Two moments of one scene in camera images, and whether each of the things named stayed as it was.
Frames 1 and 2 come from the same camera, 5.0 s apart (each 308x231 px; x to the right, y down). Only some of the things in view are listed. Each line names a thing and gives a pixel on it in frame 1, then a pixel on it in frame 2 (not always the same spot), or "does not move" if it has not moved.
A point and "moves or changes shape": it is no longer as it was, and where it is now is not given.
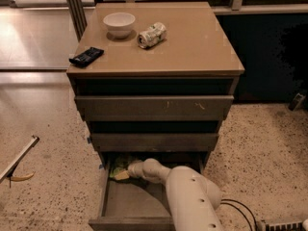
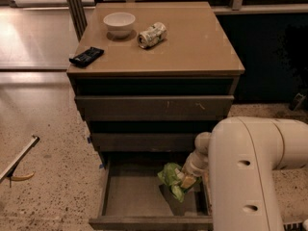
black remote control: [87, 56] does not move
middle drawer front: [155, 141] does not move
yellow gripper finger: [121, 176] -> [188, 182]
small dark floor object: [295, 103] does not move
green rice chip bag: [122, 163] moves or changes shape
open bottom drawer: [136, 205] does not move
